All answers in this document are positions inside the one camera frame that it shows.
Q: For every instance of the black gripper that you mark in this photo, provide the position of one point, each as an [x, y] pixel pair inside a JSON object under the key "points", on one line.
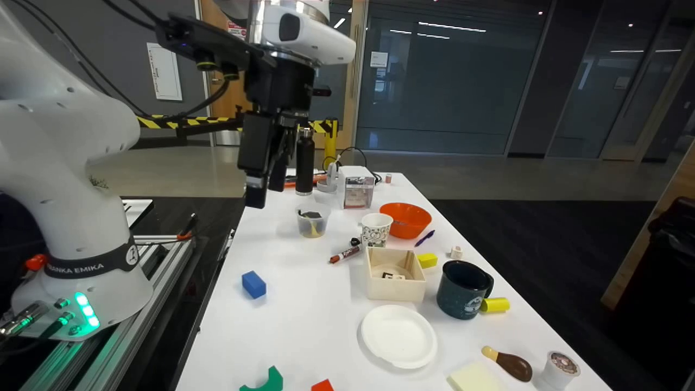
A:
{"points": [[279, 83]]}

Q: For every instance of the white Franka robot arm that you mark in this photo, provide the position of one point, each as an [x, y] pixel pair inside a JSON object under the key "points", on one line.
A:
{"points": [[67, 145]]}

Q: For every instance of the light wooden open box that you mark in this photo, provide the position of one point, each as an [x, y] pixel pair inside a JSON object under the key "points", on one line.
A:
{"points": [[393, 292]]}

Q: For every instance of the small printed wooden cube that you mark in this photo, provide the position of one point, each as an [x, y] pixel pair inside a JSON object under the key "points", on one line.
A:
{"points": [[455, 254]]}

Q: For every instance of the black bottle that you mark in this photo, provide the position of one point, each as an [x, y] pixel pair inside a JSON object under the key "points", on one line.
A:
{"points": [[304, 165]]}

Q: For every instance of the empty clear plastic cup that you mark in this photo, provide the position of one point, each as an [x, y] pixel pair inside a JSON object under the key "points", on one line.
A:
{"points": [[328, 186]]}

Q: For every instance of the wooden door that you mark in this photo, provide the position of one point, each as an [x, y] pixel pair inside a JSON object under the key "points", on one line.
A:
{"points": [[219, 95]]}

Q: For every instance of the yellow black striped barrier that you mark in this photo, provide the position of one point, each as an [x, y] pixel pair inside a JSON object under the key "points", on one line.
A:
{"points": [[182, 123]]}

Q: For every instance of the black round tag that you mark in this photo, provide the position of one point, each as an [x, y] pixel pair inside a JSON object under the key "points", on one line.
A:
{"points": [[355, 242]]}

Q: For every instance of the red Expo marker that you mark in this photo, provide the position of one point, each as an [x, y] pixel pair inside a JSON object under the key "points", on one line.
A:
{"points": [[343, 254]]}

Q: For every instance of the blue rectangular block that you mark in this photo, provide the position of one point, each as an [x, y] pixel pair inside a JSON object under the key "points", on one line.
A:
{"points": [[253, 285]]}

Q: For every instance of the patterned paper cup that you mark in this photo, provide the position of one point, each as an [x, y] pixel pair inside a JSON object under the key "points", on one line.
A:
{"points": [[377, 231]]}

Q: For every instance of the small white glass sign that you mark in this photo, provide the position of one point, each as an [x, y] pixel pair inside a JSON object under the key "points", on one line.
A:
{"points": [[379, 60]]}

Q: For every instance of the orange plastic bowl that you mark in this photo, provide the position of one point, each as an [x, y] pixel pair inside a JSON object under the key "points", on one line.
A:
{"points": [[405, 221]]}

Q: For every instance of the black white fiducial tag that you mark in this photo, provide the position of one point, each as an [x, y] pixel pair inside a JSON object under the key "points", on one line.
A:
{"points": [[387, 275]]}

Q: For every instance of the purple pen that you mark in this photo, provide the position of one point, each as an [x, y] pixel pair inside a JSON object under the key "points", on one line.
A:
{"points": [[425, 238]]}

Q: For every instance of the yellow rectangular block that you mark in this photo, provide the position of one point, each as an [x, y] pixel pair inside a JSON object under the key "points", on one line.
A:
{"points": [[426, 260]]}

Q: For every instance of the white paper plate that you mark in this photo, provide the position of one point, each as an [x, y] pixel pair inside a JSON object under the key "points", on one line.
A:
{"points": [[399, 338]]}

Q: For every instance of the green arch block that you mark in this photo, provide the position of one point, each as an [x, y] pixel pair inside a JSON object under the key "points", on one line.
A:
{"points": [[270, 383]]}

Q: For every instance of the dark teal ceramic mug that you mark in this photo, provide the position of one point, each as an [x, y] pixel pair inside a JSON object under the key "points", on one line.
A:
{"points": [[459, 294]]}

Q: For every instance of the small red block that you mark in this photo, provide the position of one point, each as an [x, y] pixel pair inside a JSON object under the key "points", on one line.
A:
{"points": [[323, 386]]}

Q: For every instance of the orange knob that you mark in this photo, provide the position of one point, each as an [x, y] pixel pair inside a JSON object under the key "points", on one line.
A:
{"points": [[33, 264]]}

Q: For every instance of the yellow cylinder block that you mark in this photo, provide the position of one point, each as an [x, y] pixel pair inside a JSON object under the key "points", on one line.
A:
{"points": [[497, 306]]}

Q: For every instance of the pale yellow sponge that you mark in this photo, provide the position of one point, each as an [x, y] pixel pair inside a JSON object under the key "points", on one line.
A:
{"points": [[475, 378]]}

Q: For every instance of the small white brown-topped cup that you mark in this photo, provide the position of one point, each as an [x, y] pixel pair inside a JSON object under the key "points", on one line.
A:
{"points": [[556, 372]]}

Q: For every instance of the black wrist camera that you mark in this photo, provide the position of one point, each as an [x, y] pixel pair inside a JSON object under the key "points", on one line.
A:
{"points": [[203, 41]]}

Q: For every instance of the white wall notice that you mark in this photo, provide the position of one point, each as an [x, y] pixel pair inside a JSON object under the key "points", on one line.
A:
{"points": [[165, 70]]}

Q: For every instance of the aluminium mounting rail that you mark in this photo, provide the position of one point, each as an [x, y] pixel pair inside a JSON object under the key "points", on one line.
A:
{"points": [[156, 306]]}

